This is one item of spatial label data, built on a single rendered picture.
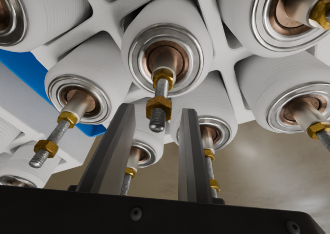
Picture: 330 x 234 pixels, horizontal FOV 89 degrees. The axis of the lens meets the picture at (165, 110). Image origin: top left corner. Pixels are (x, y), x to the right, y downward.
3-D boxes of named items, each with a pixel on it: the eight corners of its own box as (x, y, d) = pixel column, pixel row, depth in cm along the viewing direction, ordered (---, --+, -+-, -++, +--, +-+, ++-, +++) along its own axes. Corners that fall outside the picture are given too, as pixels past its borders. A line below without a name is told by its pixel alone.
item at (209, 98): (223, 80, 38) (247, 145, 24) (184, 97, 42) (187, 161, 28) (206, 43, 33) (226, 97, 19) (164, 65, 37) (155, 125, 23)
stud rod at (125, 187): (128, 162, 27) (114, 216, 21) (128, 159, 26) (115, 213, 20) (134, 163, 27) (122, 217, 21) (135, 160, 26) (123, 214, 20)
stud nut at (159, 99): (147, 94, 11) (145, 101, 11) (172, 95, 11) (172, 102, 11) (148, 115, 12) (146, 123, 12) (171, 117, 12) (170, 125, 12)
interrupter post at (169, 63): (179, 53, 17) (179, 69, 14) (174, 74, 18) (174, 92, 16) (155, 48, 16) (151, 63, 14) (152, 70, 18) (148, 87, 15)
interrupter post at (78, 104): (78, 108, 22) (66, 126, 20) (68, 93, 21) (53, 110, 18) (95, 106, 22) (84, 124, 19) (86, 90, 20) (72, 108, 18)
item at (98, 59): (108, 72, 39) (68, 131, 25) (88, 28, 33) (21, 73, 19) (148, 66, 37) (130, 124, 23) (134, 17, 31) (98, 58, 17)
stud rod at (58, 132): (73, 111, 20) (31, 168, 15) (70, 104, 20) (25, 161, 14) (81, 112, 20) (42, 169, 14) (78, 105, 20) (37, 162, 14)
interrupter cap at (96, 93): (72, 124, 24) (69, 127, 24) (36, 78, 20) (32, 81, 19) (121, 118, 23) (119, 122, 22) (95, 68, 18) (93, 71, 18)
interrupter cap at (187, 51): (214, 31, 15) (216, 33, 15) (191, 98, 20) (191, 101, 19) (130, 13, 15) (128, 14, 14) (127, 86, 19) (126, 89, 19)
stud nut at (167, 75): (153, 68, 14) (152, 72, 13) (173, 69, 14) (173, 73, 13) (153, 87, 15) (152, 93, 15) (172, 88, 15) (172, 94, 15)
